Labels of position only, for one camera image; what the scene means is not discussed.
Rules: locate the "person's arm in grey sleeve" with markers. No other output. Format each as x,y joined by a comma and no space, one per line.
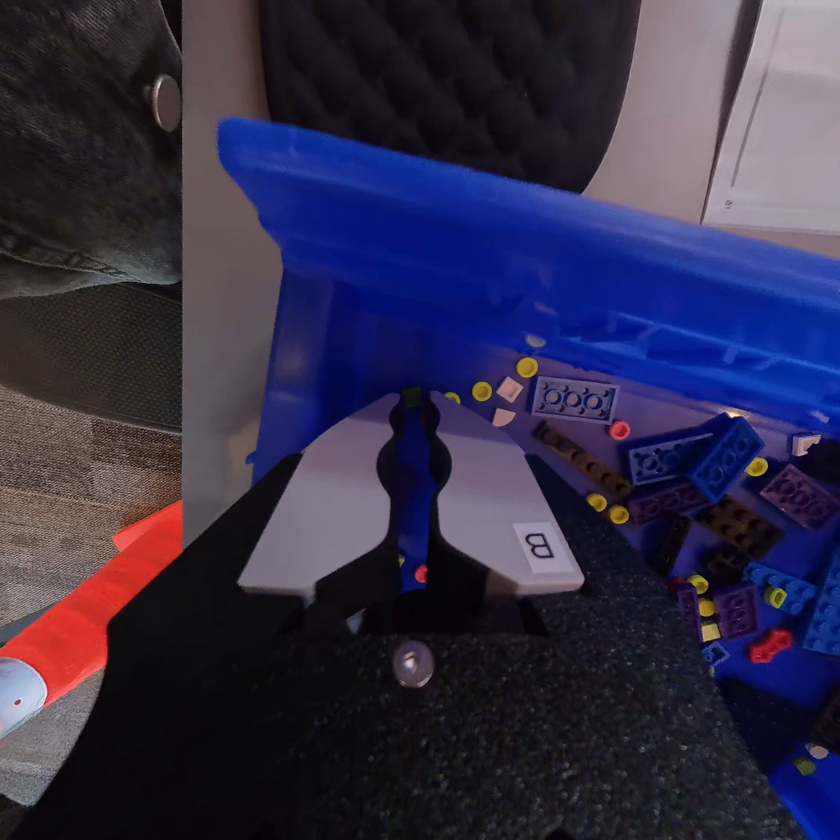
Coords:
79,164

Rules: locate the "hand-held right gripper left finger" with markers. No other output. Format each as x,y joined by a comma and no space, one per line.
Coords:
328,512

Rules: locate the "black quilted chair cushion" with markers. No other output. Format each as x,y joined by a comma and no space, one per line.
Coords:
446,85

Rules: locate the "small dark green toy piece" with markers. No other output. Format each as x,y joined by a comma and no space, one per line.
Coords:
412,396

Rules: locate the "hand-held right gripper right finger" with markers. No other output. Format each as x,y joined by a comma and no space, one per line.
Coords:
499,512

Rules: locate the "pile of toy bricks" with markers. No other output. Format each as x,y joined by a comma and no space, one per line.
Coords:
722,459

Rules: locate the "blue plastic bin with bricks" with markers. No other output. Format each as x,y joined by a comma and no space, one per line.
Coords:
459,229

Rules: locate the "black mesh chair seat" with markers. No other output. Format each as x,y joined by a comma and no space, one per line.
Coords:
85,354

